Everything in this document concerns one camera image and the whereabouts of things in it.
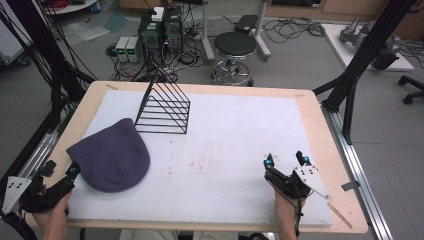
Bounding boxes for aluminium rail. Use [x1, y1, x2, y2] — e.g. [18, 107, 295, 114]
[320, 102, 395, 240]
[13, 109, 73, 183]

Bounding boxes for purple knitted beanie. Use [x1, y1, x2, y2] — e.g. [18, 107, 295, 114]
[65, 117, 151, 194]

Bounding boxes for black wire rack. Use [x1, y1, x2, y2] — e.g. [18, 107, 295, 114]
[133, 77, 192, 136]

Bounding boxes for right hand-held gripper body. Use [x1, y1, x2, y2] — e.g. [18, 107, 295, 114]
[264, 165, 330, 201]

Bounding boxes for person's right hand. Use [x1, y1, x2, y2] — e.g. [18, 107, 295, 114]
[273, 187, 308, 231]

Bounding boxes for clear plastic sheet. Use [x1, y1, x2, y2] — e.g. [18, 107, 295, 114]
[61, 20, 112, 46]

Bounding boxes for white power supply unit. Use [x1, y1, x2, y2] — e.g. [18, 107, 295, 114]
[126, 35, 142, 63]
[114, 35, 130, 63]

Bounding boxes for white foam mat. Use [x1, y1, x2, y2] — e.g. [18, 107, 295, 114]
[65, 89, 335, 229]

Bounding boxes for person's left hand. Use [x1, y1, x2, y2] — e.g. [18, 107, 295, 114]
[31, 191, 73, 234]

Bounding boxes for white metal stand legs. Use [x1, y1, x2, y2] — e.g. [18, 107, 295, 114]
[199, 0, 273, 63]

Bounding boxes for black computer tower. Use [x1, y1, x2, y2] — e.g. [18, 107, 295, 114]
[162, 5, 185, 55]
[137, 10, 165, 67]

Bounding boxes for thin wooden stick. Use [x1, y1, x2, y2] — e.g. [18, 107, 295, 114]
[327, 201, 354, 230]

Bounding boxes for tangle of black cables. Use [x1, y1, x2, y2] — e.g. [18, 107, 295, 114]
[262, 15, 326, 45]

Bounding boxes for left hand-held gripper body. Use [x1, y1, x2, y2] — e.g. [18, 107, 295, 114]
[1, 173, 76, 215]

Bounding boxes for round white table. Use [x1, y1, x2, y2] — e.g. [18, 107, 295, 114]
[42, 0, 100, 16]

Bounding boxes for grey tape piece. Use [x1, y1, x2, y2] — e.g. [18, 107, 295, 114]
[340, 180, 362, 192]

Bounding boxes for black metal frame stand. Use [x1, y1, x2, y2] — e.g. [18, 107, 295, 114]
[0, 0, 98, 134]
[312, 0, 419, 146]

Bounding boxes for black flat box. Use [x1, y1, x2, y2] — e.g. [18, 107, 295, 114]
[233, 14, 260, 35]

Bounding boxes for white floor board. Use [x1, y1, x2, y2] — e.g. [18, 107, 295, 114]
[321, 22, 416, 73]

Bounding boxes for black round stool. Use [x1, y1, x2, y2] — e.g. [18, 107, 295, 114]
[211, 31, 258, 88]

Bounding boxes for black office chair base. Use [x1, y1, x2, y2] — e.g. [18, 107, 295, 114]
[397, 74, 424, 106]

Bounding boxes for white box device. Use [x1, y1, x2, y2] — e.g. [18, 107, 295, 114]
[151, 6, 165, 23]

